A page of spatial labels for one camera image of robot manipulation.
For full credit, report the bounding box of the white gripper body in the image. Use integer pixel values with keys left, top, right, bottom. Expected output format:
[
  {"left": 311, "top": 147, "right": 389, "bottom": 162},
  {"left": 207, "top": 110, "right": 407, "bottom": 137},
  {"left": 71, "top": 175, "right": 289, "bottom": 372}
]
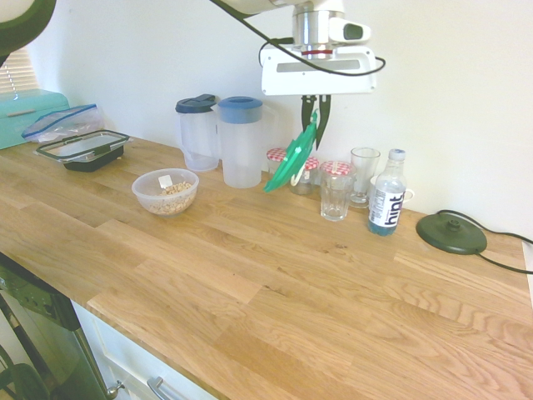
[{"left": 260, "top": 43, "right": 378, "bottom": 98}]

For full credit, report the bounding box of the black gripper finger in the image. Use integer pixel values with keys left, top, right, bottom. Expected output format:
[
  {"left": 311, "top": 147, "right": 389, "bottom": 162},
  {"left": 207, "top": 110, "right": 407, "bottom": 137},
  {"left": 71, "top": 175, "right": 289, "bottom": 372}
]
[
  {"left": 314, "top": 94, "right": 335, "bottom": 152},
  {"left": 300, "top": 94, "right": 317, "bottom": 131}
]

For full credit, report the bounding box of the green round container lid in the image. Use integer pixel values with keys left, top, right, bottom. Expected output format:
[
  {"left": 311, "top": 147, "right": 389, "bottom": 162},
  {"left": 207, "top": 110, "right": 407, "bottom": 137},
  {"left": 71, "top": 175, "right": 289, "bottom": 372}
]
[{"left": 262, "top": 108, "right": 321, "bottom": 194}]

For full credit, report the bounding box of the glass jar red checkered lid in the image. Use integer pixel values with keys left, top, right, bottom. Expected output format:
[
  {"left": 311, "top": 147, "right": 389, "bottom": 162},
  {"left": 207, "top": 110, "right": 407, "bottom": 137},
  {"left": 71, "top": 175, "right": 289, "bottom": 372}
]
[
  {"left": 266, "top": 147, "right": 293, "bottom": 185},
  {"left": 319, "top": 160, "right": 357, "bottom": 197},
  {"left": 287, "top": 155, "right": 321, "bottom": 196}
]

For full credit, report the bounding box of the pitcher with light blue lid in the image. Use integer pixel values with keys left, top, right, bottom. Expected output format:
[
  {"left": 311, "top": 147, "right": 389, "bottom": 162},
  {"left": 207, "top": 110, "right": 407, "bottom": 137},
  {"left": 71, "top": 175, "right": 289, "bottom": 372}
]
[{"left": 217, "top": 96, "right": 278, "bottom": 190}]

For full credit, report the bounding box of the pitcher with dark blue lid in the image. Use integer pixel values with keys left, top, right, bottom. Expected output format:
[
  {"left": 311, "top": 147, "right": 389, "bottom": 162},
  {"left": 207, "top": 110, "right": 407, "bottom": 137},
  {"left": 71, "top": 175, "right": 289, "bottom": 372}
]
[{"left": 174, "top": 93, "right": 221, "bottom": 173}]

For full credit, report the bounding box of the clear plastic food bowl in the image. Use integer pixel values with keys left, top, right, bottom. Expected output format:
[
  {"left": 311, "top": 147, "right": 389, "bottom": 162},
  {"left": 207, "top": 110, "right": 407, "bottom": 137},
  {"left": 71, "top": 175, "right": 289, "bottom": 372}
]
[{"left": 131, "top": 167, "right": 201, "bottom": 219}]

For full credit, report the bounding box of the black container with clear lid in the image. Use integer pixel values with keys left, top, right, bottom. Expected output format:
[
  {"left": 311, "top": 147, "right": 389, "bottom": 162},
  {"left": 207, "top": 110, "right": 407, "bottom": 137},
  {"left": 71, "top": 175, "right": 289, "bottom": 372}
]
[{"left": 34, "top": 128, "right": 134, "bottom": 173}]

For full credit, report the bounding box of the tall footed clear glass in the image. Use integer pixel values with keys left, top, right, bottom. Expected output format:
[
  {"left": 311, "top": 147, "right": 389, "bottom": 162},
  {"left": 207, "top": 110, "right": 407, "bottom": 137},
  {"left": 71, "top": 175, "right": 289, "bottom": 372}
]
[{"left": 349, "top": 147, "right": 382, "bottom": 209}]

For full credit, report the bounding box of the white ceramic mug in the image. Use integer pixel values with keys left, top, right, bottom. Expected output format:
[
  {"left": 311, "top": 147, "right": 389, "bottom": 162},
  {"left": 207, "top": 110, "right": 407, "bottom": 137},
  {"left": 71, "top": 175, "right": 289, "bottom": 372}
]
[{"left": 369, "top": 174, "right": 416, "bottom": 205}]

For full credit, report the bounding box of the ribbed clear glass tumbler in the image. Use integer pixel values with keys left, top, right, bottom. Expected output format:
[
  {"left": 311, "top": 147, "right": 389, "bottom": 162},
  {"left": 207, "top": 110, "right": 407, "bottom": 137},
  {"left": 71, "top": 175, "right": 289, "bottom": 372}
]
[{"left": 319, "top": 172, "right": 357, "bottom": 223}]

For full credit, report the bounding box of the hint plastic water bottle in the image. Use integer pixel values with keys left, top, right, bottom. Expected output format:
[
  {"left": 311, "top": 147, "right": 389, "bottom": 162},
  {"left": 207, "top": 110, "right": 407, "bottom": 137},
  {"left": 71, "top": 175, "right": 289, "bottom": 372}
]
[{"left": 367, "top": 148, "right": 408, "bottom": 238}]

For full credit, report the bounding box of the dark round kettle base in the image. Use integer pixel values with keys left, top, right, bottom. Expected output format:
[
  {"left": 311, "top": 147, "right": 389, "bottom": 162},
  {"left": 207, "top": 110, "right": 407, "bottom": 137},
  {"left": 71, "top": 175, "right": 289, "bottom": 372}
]
[{"left": 416, "top": 212, "right": 489, "bottom": 255}]

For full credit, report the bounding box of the blue zip plastic bag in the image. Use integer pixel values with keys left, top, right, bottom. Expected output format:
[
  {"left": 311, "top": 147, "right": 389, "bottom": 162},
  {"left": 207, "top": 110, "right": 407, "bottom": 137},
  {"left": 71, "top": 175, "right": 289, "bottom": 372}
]
[{"left": 21, "top": 103, "right": 106, "bottom": 145}]

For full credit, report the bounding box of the white window blind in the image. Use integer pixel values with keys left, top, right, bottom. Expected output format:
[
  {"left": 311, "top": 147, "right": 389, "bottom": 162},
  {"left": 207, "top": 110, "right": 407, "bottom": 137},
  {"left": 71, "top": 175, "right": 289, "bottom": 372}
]
[{"left": 0, "top": 46, "right": 39, "bottom": 98}]

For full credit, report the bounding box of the teal bread box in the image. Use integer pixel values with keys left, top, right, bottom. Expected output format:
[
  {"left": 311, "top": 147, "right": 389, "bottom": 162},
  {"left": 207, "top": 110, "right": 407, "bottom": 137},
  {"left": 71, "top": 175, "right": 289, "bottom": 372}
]
[{"left": 0, "top": 89, "right": 78, "bottom": 151}]

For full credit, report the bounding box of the white kitchen cabinet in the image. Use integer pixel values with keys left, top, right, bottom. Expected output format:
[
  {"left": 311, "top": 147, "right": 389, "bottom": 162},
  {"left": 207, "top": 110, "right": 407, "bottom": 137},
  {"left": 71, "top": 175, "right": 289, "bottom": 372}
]
[{"left": 71, "top": 299, "right": 224, "bottom": 400}]

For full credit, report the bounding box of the stainless steel dishwasher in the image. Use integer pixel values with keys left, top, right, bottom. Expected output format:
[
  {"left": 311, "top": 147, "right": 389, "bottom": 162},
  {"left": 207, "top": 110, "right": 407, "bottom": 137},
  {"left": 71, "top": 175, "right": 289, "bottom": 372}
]
[{"left": 0, "top": 252, "right": 110, "bottom": 400}]

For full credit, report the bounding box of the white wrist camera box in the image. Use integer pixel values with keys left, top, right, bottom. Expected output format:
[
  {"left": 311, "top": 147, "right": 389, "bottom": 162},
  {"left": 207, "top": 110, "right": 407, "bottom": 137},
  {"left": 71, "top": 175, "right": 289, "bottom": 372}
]
[{"left": 328, "top": 17, "right": 372, "bottom": 45}]

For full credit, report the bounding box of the black kettle base cord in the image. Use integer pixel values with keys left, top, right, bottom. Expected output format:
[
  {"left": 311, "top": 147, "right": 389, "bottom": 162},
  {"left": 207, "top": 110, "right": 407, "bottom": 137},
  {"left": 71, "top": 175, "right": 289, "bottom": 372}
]
[{"left": 435, "top": 208, "right": 533, "bottom": 275}]

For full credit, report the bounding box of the silver drawer handle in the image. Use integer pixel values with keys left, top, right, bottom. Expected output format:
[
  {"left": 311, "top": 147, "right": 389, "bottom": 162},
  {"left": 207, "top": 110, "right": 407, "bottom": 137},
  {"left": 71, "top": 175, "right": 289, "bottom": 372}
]
[{"left": 146, "top": 375, "right": 189, "bottom": 400}]

